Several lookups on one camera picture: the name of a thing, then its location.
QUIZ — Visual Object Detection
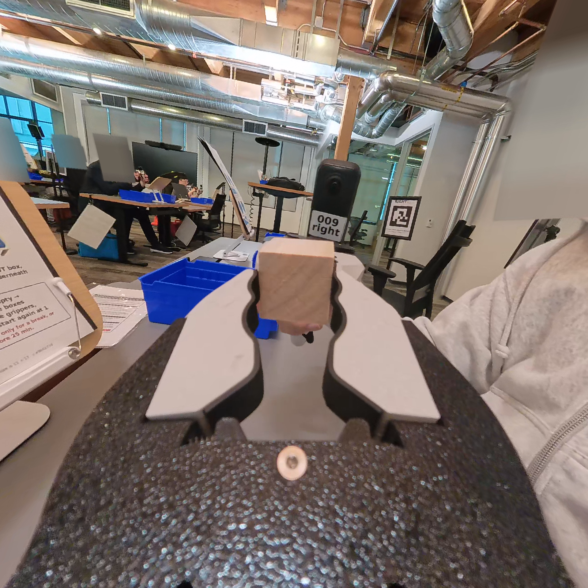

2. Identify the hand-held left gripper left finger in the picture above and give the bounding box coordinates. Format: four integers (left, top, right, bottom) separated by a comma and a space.
145, 269, 266, 437

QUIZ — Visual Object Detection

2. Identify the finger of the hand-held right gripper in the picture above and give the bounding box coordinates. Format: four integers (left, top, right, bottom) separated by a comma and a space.
334, 254, 367, 283

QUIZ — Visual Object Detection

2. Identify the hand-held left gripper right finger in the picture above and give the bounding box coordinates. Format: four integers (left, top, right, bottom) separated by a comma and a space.
323, 270, 443, 439

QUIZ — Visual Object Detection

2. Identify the blue-taped wooden cube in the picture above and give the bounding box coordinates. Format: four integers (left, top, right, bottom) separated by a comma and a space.
257, 239, 335, 334

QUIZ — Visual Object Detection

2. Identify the blue plastic bin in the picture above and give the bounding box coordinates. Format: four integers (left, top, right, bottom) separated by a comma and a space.
139, 257, 278, 340

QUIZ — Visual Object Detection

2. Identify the person's right hand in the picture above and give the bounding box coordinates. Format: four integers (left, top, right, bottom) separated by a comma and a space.
278, 321, 323, 337

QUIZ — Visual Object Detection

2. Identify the black mesh office chair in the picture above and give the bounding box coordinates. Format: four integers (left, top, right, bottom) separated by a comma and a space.
347, 210, 368, 249

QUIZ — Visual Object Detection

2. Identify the wooden standing desk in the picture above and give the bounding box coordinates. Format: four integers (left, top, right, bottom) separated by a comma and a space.
248, 181, 314, 235

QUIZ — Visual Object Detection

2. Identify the black-framed tag sign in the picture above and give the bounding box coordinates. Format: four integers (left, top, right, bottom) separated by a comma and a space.
381, 196, 422, 241

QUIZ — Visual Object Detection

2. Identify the black floor lamp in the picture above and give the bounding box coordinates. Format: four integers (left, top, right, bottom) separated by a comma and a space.
255, 136, 282, 235

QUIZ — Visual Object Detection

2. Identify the printed paper sheet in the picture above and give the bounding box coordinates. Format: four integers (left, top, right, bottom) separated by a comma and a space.
89, 285, 148, 348

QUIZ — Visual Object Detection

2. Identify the tilted white display board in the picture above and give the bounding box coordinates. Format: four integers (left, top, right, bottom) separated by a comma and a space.
198, 136, 258, 263

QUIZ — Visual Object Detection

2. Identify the person's grey hoodie torso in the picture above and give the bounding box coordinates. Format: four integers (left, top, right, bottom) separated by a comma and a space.
478, 220, 588, 588

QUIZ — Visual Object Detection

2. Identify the small blue bin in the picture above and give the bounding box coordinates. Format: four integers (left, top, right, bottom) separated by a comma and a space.
119, 188, 177, 204

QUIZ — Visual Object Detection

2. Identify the printed instruction sheet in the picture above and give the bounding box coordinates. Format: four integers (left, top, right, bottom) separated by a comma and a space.
0, 186, 98, 409

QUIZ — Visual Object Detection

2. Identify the wooden desk with black legs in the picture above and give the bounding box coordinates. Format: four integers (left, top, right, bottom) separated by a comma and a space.
79, 192, 217, 267

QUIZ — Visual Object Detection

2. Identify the wooden document stand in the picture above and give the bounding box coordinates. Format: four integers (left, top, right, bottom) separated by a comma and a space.
0, 180, 103, 460

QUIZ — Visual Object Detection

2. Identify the wooden post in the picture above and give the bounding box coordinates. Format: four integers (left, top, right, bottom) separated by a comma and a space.
334, 76, 365, 161

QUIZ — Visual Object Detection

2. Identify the silver air duct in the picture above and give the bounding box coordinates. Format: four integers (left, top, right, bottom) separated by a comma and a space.
85, 89, 341, 134
0, 32, 400, 99

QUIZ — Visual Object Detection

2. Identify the black wall monitor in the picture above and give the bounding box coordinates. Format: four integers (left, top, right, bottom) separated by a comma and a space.
132, 141, 198, 187

